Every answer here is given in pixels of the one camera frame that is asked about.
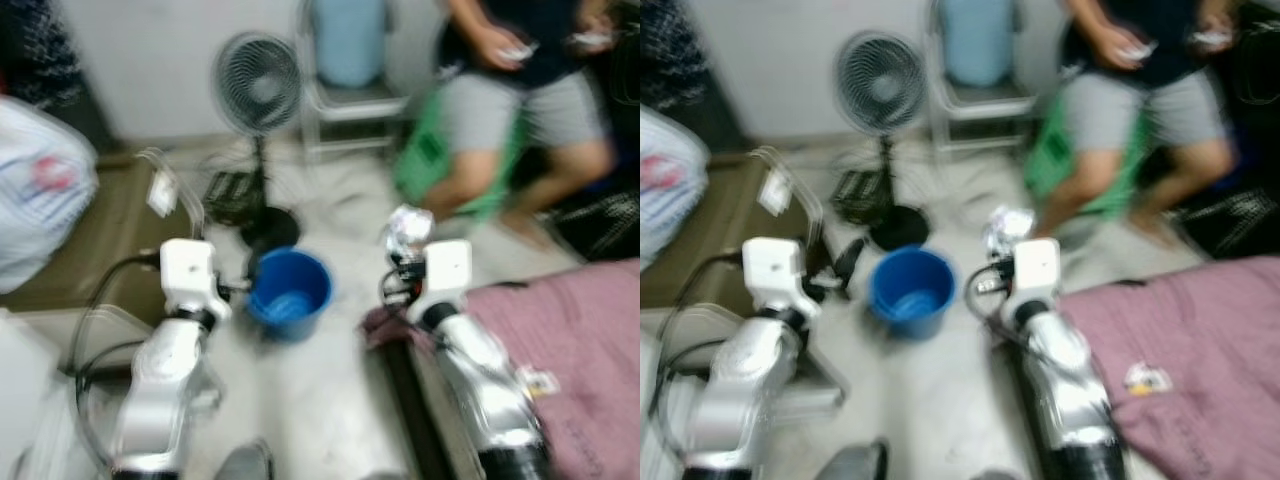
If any pink cartoon print blanket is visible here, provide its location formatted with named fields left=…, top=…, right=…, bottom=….
left=998, top=254, right=1280, bottom=480
left=363, top=258, right=641, bottom=480

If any grey standing fan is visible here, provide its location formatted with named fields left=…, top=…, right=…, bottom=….
left=212, top=32, right=305, bottom=253
left=834, top=30, right=927, bottom=253

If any white bag with red print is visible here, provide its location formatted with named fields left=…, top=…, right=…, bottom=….
left=640, top=104, right=712, bottom=267
left=0, top=95, right=100, bottom=295

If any grey metal chair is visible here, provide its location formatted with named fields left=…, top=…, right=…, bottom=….
left=296, top=0, right=412, bottom=153
left=924, top=0, right=1042, bottom=157

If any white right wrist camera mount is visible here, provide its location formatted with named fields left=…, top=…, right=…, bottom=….
left=1012, top=238, right=1062, bottom=320
left=420, top=240, right=473, bottom=323

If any blue plastic bucket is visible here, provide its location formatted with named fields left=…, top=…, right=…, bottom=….
left=246, top=247, right=334, bottom=344
left=867, top=245, right=957, bottom=344

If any dark patterned cloth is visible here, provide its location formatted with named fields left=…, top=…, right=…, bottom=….
left=640, top=0, right=707, bottom=113
left=545, top=188, right=641, bottom=263
left=1174, top=184, right=1280, bottom=260
left=0, top=0, right=87, bottom=113

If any black mesh basket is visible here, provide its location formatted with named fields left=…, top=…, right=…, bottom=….
left=829, top=167, right=887, bottom=227
left=204, top=169, right=264, bottom=227

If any grey left robot leg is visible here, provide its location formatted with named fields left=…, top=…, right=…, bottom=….
left=814, top=440, right=888, bottom=480
left=213, top=440, right=274, bottom=480

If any olive brown floor mat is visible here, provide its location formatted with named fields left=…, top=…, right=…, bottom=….
left=640, top=155, right=817, bottom=313
left=0, top=155, right=193, bottom=313

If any clear plastic bag with tag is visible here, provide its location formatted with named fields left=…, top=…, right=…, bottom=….
left=749, top=147, right=827, bottom=273
left=138, top=148, right=208, bottom=243

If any person's right hand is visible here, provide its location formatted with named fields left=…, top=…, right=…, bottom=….
left=1098, top=24, right=1149, bottom=71
left=476, top=24, right=527, bottom=71

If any translucent plastic storage box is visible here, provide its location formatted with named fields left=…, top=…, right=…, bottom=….
left=0, top=305, right=133, bottom=480
left=640, top=328, right=706, bottom=480

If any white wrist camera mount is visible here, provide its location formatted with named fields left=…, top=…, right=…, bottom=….
left=1012, top=238, right=1062, bottom=320
left=742, top=237, right=822, bottom=323
left=420, top=240, right=473, bottom=323
left=160, top=238, right=234, bottom=323

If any person in grey shorts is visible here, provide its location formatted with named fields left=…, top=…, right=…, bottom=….
left=1038, top=0, right=1243, bottom=253
left=433, top=0, right=627, bottom=249

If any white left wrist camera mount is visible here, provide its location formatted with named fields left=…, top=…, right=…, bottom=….
left=742, top=237, right=822, bottom=323
left=160, top=238, right=234, bottom=323

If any person's left hand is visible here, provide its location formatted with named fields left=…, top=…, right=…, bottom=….
left=577, top=6, right=623, bottom=49
left=1197, top=6, right=1243, bottom=49

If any white paper ball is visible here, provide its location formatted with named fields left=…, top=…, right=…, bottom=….
left=984, top=204, right=1037, bottom=264
left=385, top=205, right=437, bottom=257

